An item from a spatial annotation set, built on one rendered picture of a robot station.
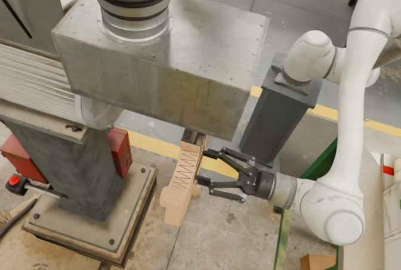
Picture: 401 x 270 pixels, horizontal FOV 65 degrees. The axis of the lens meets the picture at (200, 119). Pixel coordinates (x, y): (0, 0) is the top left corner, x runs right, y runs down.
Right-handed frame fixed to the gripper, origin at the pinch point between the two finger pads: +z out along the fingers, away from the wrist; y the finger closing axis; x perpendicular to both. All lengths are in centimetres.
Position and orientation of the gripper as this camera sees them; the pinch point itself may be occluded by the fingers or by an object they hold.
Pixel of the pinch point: (200, 164)
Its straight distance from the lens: 90.0
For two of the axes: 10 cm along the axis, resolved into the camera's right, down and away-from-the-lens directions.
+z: -9.5, -2.9, 0.7
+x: 0.6, -4.2, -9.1
